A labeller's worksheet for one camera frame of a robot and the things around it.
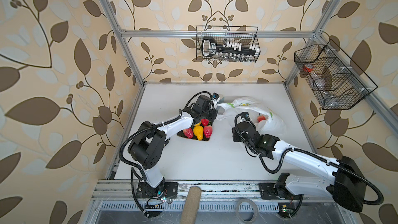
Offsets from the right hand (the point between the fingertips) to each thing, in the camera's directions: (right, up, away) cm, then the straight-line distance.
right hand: (235, 130), depth 82 cm
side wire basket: (+47, +25, -9) cm, 54 cm away
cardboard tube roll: (-22, -30, -14) cm, 40 cm away
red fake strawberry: (-26, -3, +8) cm, 27 cm away
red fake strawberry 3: (-16, +3, +11) cm, 20 cm away
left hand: (-9, +11, +7) cm, 16 cm away
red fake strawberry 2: (-15, -2, +9) cm, 17 cm away
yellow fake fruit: (-20, -2, +7) cm, 21 cm away
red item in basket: (+43, +35, +5) cm, 55 cm away
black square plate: (-31, -4, +10) cm, 32 cm away
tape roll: (+7, -33, -11) cm, 36 cm away
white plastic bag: (+17, +4, -7) cm, 19 cm away
